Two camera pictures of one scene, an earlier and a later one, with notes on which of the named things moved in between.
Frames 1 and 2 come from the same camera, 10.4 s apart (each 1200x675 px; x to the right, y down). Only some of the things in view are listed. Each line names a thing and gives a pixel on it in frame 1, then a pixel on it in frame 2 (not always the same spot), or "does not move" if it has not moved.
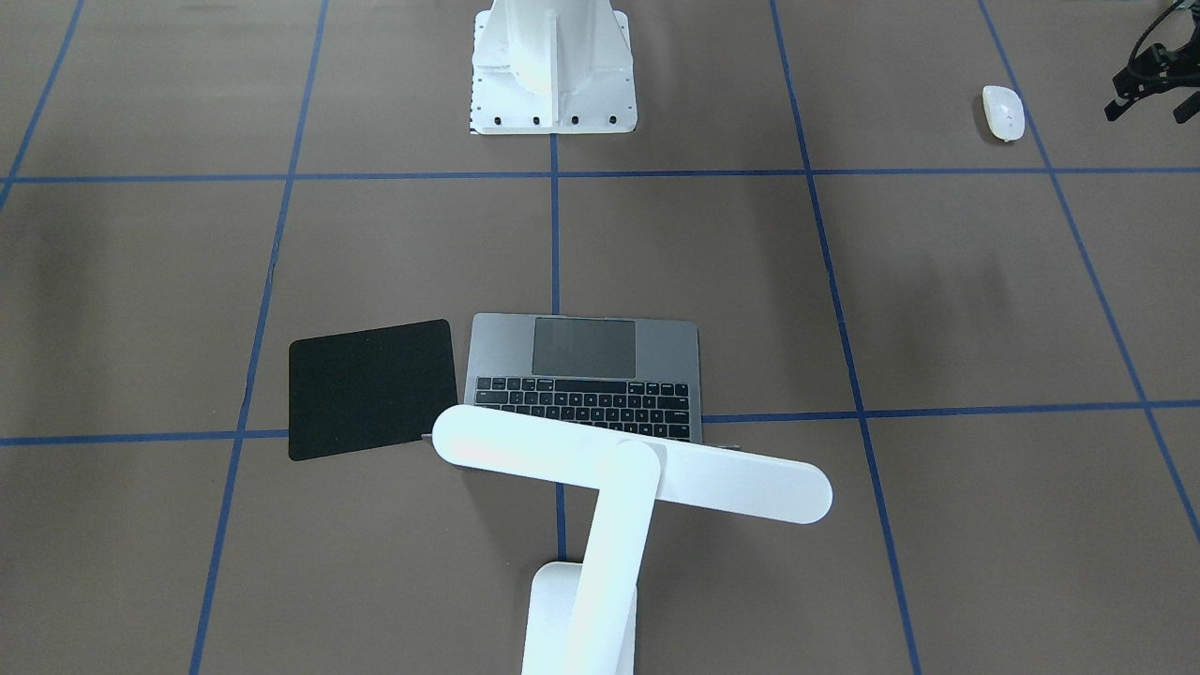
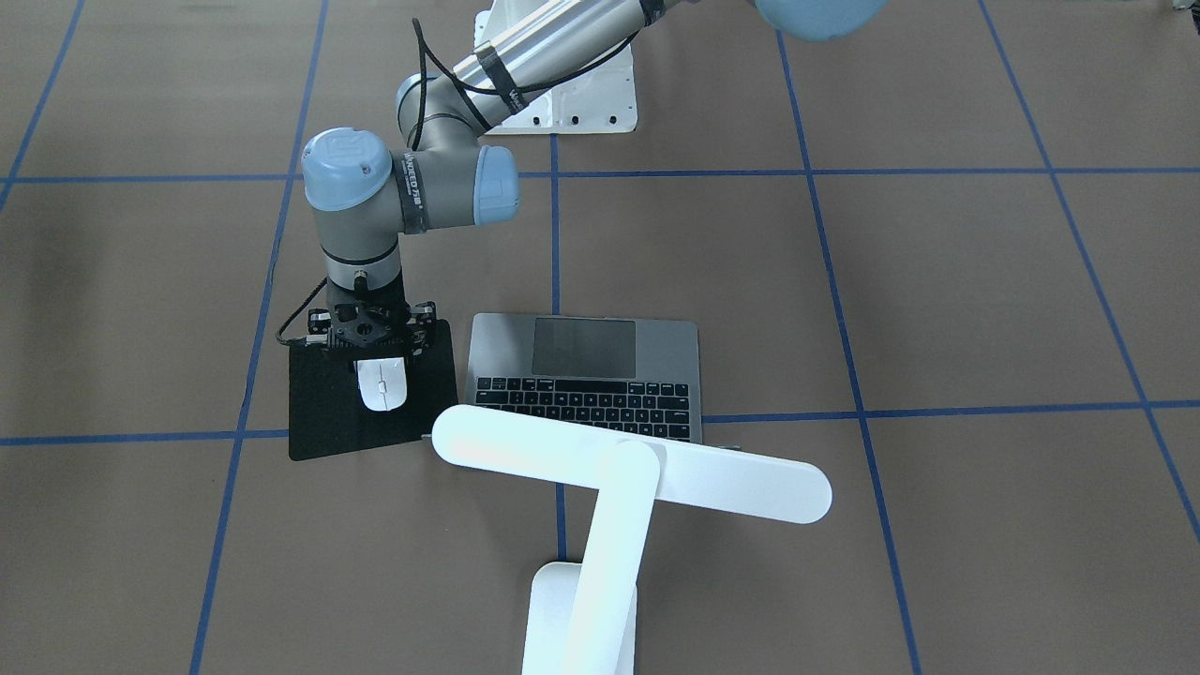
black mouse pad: (368, 389) does not move
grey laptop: (638, 376) does not move
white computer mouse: (1004, 112) -> (382, 382)
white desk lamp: (582, 615) does not move
